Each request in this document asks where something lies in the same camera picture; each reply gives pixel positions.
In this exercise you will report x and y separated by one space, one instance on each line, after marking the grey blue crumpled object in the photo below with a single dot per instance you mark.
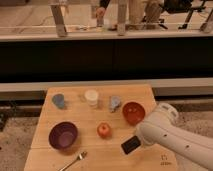
115 102

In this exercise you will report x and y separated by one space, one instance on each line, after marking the black eraser block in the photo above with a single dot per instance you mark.
130 145

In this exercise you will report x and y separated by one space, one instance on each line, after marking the red bowl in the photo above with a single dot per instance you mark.
133 113

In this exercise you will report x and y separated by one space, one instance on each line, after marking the person in background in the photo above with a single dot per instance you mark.
149 9

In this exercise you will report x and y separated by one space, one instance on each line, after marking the black office chair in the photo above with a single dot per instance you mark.
185 6

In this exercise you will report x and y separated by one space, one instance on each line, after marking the blue cup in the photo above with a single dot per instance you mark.
58 101

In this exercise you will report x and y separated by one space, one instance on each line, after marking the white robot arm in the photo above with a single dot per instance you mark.
159 127

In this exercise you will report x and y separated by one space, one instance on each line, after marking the silver fork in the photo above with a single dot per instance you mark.
80 156

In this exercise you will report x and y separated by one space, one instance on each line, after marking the white cup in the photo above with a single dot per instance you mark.
92 97

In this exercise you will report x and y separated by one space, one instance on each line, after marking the purple bowl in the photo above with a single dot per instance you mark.
63 135

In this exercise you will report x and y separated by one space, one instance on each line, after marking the red apple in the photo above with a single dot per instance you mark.
104 130

